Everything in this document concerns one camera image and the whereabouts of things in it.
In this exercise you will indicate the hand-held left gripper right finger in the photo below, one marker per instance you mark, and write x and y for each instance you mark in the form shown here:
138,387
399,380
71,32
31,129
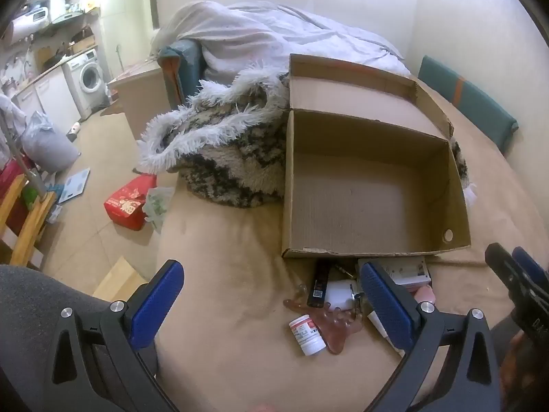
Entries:
388,309

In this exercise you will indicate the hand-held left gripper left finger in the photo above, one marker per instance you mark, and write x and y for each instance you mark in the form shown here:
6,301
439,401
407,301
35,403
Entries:
156,304

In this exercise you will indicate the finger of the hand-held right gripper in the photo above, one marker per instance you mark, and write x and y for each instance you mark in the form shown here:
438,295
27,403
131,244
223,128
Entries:
529,264
499,261

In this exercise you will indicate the white tube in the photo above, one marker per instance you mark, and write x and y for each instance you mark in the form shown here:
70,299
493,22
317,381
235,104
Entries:
375,322

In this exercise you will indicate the small metal clip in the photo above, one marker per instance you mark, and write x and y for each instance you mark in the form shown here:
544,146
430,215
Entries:
355,296

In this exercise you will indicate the long white device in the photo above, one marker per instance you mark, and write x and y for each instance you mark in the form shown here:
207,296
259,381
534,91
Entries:
405,271

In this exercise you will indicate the white charger block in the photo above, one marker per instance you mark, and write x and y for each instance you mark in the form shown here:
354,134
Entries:
341,294

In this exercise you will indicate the small black device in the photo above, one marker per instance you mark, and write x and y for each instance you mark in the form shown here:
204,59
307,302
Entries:
318,285

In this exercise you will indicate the white pill bottle red label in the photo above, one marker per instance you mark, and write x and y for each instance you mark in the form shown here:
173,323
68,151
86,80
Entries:
306,334

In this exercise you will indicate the cardboard box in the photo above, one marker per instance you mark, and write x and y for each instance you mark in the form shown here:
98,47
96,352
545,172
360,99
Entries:
364,197

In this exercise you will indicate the person's left hand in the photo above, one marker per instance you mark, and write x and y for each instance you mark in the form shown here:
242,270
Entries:
261,408

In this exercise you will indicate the light wooden board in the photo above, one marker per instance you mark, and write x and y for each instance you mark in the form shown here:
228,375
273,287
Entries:
118,279

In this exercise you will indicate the clear plastic bag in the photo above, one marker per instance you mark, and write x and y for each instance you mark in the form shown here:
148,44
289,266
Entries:
156,206

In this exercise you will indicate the red printed bag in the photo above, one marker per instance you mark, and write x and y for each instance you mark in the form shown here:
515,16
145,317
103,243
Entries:
126,208

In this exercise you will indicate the pale bathroom scale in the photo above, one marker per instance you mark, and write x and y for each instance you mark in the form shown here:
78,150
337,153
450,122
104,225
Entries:
73,185

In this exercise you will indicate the shaggy patterned fringed rug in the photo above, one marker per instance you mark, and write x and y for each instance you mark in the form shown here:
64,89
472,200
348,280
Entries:
223,158

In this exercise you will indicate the teal cushion orange stripe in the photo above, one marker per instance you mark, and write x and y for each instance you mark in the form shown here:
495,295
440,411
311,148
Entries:
476,103

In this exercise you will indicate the red storage bag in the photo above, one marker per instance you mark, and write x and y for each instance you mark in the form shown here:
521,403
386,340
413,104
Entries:
10,184

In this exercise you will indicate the grey stuffed bag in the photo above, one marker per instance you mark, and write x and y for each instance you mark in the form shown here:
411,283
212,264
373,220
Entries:
47,146

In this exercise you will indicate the metal pole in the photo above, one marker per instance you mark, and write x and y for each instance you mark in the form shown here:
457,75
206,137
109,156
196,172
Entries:
25,163

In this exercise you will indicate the small white bottle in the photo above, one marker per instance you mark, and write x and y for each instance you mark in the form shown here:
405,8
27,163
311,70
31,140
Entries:
75,128

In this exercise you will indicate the wooden bedside table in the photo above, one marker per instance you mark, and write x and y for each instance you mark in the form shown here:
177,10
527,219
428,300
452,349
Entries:
141,98

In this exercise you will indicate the white kitchen base cabinet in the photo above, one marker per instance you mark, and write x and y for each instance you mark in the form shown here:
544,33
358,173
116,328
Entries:
55,94

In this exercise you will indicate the white washing machine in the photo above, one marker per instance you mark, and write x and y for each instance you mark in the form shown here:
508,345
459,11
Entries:
88,77

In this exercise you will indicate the hanging white cloth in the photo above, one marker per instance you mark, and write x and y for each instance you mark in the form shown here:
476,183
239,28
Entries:
10,116

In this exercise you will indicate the small brown carton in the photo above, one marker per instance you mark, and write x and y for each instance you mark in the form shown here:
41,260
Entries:
83,43

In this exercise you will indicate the white duvet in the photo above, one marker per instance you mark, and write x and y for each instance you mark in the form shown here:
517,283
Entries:
266,30

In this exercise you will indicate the white water heater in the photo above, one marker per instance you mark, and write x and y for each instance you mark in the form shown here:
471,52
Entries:
25,25

